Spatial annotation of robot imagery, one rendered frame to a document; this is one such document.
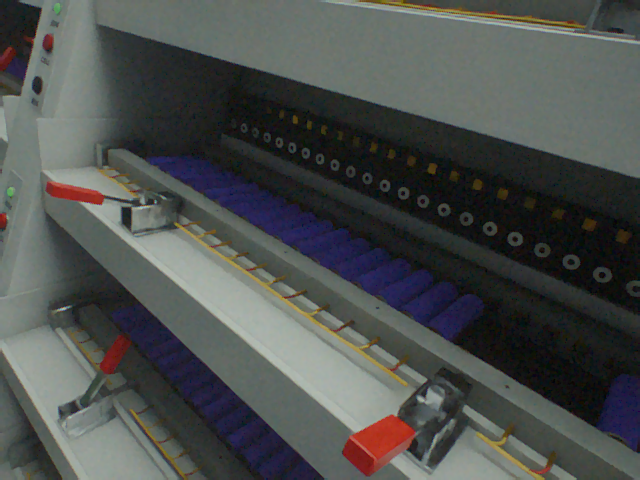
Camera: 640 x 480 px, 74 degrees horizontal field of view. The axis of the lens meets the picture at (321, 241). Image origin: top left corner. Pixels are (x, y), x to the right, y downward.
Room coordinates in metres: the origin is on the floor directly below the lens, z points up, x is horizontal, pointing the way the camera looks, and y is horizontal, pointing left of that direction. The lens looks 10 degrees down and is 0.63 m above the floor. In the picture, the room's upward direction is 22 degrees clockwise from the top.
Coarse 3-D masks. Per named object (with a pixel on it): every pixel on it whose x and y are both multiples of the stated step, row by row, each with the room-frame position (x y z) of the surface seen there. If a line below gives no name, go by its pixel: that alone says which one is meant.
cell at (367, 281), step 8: (384, 264) 0.33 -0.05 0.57; (392, 264) 0.33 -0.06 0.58; (400, 264) 0.33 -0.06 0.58; (408, 264) 0.34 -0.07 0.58; (368, 272) 0.31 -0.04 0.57; (376, 272) 0.31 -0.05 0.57; (384, 272) 0.31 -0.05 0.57; (392, 272) 0.32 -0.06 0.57; (400, 272) 0.32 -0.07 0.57; (408, 272) 0.33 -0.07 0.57; (352, 280) 0.29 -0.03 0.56; (360, 280) 0.29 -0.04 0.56; (368, 280) 0.29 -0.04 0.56; (376, 280) 0.30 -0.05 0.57; (384, 280) 0.31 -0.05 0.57; (392, 280) 0.31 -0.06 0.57; (368, 288) 0.29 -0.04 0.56; (376, 288) 0.30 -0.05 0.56
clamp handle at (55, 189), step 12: (48, 192) 0.28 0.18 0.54; (60, 192) 0.28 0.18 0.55; (72, 192) 0.28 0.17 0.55; (84, 192) 0.29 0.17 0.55; (96, 192) 0.30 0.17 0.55; (144, 192) 0.33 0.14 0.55; (96, 204) 0.30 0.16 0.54; (120, 204) 0.32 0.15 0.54; (132, 204) 0.32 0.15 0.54; (144, 204) 0.33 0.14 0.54
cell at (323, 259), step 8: (352, 240) 0.36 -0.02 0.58; (360, 240) 0.36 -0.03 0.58; (328, 248) 0.33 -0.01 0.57; (336, 248) 0.33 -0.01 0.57; (344, 248) 0.34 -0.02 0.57; (352, 248) 0.34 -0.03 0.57; (360, 248) 0.35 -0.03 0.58; (368, 248) 0.36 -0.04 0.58; (312, 256) 0.31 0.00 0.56; (320, 256) 0.31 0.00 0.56; (328, 256) 0.32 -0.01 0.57; (336, 256) 0.32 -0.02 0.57; (344, 256) 0.33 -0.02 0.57; (352, 256) 0.34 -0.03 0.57; (320, 264) 0.31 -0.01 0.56; (328, 264) 0.31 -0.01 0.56
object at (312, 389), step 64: (64, 128) 0.42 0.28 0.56; (128, 128) 0.47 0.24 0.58; (192, 128) 0.53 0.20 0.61; (128, 256) 0.32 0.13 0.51; (192, 256) 0.31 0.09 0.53; (192, 320) 0.27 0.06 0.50; (256, 320) 0.25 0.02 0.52; (256, 384) 0.23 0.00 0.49; (320, 384) 0.21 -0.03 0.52; (384, 384) 0.22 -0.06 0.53; (320, 448) 0.20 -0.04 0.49
